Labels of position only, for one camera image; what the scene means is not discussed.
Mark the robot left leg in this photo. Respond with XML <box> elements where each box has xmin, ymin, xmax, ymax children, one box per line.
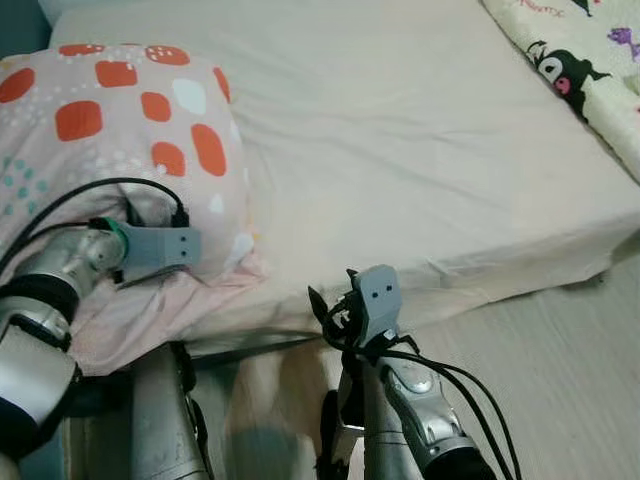
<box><xmin>128</xmin><ymin>343</ymin><xmax>213</xmax><ymax>480</ymax></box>

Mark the cream cartoon print quilt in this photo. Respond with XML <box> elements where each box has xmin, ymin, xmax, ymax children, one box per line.
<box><xmin>480</xmin><ymin>0</ymin><xmax>640</xmax><ymax>181</ymax></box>

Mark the robot leg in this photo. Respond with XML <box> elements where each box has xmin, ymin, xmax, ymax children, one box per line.
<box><xmin>128</xmin><ymin>343</ymin><xmax>213</xmax><ymax>480</ymax></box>
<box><xmin>318</xmin><ymin>355</ymin><xmax>396</xmax><ymax>480</ymax></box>

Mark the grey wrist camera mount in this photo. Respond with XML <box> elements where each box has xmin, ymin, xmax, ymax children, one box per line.
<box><xmin>355</xmin><ymin>264</ymin><xmax>403</xmax><ymax>346</ymax></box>
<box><xmin>120</xmin><ymin>225</ymin><xmax>203</xmax><ymax>276</ymax></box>

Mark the pink pillow with orange squares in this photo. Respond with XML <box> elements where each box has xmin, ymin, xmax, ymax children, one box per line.
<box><xmin>0</xmin><ymin>42</ymin><xmax>266</xmax><ymax>376</ymax></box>

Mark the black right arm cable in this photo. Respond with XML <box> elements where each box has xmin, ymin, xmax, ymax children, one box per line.
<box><xmin>325</xmin><ymin>320</ymin><xmax>521</xmax><ymax>480</ymax></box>

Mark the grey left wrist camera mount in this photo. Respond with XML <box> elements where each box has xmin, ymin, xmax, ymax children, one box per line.
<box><xmin>120</xmin><ymin>225</ymin><xmax>203</xmax><ymax>276</ymax></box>

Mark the mattress with white sheet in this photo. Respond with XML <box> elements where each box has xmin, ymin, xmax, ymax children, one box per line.
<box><xmin>40</xmin><ymin>0</ymin><xmax>640</xmax><ymax>346</ymax></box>

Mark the robot right leg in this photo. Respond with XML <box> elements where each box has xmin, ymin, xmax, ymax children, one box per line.
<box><xmin>318</xmin><ymin>355</ymin><xmax>396</xmax><ymax>480</ymax></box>

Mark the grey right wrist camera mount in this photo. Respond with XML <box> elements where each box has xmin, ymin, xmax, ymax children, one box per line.
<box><xmin>355</xmin><ymin>264</ymin><xmax>403</xmax><ymax>346</ymax></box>

